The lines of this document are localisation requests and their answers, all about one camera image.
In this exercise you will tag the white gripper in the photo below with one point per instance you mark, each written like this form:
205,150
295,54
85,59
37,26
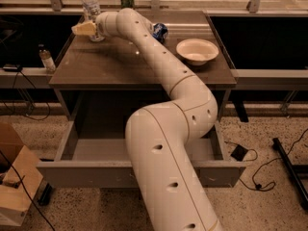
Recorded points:
100,24

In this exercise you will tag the clear plastic water bottle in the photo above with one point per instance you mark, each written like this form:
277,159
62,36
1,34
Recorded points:
91,9

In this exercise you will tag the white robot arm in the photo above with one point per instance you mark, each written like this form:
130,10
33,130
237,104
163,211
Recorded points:
156,135

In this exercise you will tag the small bottle on ledge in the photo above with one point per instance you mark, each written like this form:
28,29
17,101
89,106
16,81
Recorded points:
46,58

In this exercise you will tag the grey cabinet with glossy top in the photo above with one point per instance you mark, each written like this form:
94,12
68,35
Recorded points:
134,60

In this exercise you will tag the open grey top drawer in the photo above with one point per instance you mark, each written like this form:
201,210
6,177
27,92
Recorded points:
92,153

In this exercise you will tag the blue soda can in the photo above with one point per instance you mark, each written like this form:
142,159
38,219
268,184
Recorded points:
160,32

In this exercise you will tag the black device on ledge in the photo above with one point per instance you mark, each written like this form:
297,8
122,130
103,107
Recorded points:
12,68

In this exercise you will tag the white bowl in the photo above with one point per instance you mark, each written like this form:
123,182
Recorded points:
197,51

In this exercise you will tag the cardboard box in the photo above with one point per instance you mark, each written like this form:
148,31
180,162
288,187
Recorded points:
20,178

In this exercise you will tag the black power adapter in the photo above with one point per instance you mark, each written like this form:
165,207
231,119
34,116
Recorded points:
239,152

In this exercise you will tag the black stand leg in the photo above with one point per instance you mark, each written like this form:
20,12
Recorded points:
296,173

